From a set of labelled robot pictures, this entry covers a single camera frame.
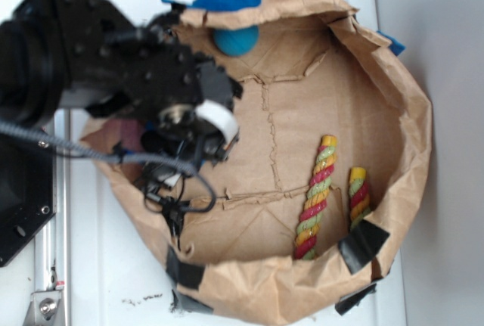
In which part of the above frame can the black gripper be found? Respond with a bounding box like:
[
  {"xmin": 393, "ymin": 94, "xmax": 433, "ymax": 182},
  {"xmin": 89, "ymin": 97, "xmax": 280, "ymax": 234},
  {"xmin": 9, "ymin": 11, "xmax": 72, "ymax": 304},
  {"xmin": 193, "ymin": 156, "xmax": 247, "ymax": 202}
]
[{"xmin": 86, "ymin": 13, "xmax": 242, "ymax": 162}]

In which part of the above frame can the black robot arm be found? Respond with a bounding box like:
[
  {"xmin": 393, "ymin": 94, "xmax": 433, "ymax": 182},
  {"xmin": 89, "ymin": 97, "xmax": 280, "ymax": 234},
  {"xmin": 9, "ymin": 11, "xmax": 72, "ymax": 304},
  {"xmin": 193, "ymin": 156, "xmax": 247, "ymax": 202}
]
[{"xmin": 1, "ymin": 0, "xmax": 243, "ymax": 161}]

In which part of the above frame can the blue rubber ball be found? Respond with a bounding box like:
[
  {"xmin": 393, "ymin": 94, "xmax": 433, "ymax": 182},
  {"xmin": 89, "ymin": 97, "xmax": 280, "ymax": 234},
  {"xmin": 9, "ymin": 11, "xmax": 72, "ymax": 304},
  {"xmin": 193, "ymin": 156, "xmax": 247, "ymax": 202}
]
[{"xmin": 213, "ymin": 26, "xmax": 259, "ymax": 57}]

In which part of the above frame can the brown paper bag bin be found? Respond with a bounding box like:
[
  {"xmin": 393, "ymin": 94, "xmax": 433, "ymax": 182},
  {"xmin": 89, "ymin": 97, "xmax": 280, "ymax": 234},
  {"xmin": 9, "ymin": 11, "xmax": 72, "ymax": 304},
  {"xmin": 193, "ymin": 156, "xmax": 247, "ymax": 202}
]
[{"xmin": 98, "ymin": 0, "xmax": 432, "ymax": 325}]

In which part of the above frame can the white plastic tray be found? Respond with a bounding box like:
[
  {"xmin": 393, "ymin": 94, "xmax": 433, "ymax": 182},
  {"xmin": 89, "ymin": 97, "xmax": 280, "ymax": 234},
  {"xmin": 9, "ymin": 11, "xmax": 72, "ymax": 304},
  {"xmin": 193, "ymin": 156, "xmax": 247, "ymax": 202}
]
[{"xmin": 69, "ymin": 0, "xmax": 408, "ymax": 326}]

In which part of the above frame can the long multicolour twisted rope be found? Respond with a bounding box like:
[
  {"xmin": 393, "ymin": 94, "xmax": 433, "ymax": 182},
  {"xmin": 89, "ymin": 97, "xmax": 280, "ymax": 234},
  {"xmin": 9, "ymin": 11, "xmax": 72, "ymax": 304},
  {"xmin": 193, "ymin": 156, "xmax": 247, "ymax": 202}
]
[{"xmin": 294, "ymin": 135, "xmax": 338, "ymax": 261}]

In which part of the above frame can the short multicolour twisted rope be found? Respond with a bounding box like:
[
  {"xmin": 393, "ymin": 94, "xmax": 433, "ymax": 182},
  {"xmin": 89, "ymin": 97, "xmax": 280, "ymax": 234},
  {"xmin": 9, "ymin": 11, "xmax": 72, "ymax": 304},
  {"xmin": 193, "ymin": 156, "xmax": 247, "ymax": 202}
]
[{"xmin": 347, "ymin": 166, "xmax": 371, "ymax": 233}]

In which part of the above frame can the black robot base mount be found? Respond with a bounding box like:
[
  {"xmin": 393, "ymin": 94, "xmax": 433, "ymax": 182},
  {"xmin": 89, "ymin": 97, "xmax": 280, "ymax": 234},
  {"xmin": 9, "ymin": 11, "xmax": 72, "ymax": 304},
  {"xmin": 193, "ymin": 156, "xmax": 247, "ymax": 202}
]
[{"xmin": 1, "ymin": 135, "xmax": 55, "ymax": 267}]

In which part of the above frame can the grey braided cable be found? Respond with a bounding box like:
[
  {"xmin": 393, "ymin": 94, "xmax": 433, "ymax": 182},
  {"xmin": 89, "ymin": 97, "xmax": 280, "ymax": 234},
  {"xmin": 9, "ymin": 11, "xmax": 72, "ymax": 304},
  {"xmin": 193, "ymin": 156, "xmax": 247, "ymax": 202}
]
[{"xmin": 0, "ymin": 120, "xmax": 219, "ymax": 213}]

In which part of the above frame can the aluminium frame rail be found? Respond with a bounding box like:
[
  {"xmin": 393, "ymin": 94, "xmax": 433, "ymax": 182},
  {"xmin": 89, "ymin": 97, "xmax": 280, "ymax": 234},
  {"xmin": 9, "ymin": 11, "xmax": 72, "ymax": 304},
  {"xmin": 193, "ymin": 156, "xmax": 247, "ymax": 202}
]
[{"xmin": 22, "ymin": 110, "xmax": 71, "ymax": 325}]

